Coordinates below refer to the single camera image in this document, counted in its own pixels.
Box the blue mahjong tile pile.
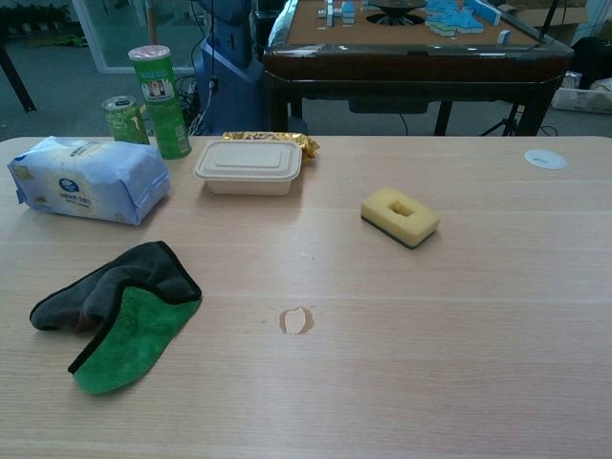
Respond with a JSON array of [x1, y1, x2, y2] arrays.
[[424, 0, 502, 37]]

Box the short green drink can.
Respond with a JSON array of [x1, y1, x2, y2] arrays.
[[101, 95, 151, 146]]

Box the blue white tissue pack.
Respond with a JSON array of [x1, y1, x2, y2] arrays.
[[7, 135, 171, 227]]

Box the black tripod stand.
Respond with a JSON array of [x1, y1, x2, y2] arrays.
[[479, 102, 527, 138]]

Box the black cloth with green side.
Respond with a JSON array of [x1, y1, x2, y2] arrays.
[[29, 240, 203, 397]]

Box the white cardboard box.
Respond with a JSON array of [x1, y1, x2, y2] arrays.
[[552, 70, 612, 115]]

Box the yellow sponge with green base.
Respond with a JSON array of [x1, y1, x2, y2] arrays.
[[360, 186, 442, 251]]

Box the round white cable grommet cap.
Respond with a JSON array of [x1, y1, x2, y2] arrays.
[[523, 148, 568, 170]]

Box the tall green chip canister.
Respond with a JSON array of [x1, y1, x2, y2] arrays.
[[127, 45, 193, 161]]

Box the gold foil snack bag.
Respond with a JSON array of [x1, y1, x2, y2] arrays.
[[222, 131, 321, 166]]

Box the blue robot base stand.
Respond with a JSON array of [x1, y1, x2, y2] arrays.
[[192, 0, 272, 137]]

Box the beige lidded food container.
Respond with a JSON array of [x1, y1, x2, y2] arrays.
[[192, 139, 303, 196]]

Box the blue mahjong tile cluster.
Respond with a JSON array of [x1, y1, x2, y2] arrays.
[[317, 0, 357, 25]]

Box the dark wooden mahjong table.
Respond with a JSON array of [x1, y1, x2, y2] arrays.
[[262, 0, 576, 138]]

